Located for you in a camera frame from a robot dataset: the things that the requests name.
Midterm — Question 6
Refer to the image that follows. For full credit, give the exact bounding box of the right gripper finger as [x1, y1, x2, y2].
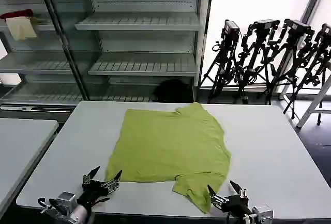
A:
[207, 185, 229, 210]
[229, 181, 248, 199]

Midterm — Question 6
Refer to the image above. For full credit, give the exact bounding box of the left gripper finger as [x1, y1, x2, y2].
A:
[103, 170, 123, 194]
[82, 166, 101, 185]

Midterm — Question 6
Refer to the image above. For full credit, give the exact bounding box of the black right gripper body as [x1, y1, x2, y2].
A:
[219, 194, 254, 217]

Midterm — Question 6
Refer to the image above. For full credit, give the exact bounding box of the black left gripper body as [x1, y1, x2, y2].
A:
[77, 179, 111, 210]

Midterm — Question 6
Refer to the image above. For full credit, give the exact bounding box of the green t-shirt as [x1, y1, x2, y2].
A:
[104, 101, 232, 214]

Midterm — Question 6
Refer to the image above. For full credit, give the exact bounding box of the grey side table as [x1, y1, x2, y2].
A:
[0, 117, 59, 211]

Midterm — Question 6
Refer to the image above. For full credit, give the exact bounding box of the black bag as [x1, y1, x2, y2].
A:
[153, 79, 194, 103]

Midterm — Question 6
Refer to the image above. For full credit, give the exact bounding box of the grey shelf unit with cloths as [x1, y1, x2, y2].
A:
[0, 0, 88, 112]

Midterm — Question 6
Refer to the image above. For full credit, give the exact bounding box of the grey empty shelf unit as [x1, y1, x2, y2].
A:
[38, 0, 215, 103]

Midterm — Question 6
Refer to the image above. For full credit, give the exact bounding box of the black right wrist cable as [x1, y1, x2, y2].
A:
[227, 211, 251, 224]

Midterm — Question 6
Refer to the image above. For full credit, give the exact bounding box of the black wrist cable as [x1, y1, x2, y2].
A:
[37, 196, 62, 215]
[227, 211, 251, 224]

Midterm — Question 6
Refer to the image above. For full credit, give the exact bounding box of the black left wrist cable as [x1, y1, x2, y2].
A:
[37, 196, 62, 215]

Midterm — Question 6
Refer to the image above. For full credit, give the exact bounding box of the white stand frame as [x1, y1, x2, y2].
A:
[280, 50, 331, 129]

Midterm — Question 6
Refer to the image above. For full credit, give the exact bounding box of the black camera tripod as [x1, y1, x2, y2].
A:
[283, 23, 331, 126]
[258, 18, 315, 121]
[234, 19, 285, 106]
[200, 19, 250, 105]

